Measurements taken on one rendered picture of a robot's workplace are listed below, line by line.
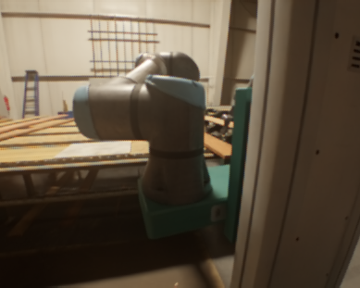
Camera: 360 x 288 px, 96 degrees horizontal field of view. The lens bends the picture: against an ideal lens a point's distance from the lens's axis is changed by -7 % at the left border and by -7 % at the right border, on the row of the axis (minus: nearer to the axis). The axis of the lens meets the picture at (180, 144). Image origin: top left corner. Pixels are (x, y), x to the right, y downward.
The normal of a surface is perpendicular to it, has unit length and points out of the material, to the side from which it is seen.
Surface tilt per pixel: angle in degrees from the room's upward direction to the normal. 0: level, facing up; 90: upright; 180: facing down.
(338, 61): 90
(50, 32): 87
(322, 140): 90
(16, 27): 86
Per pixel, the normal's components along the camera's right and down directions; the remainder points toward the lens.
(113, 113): -0.11, 0.18
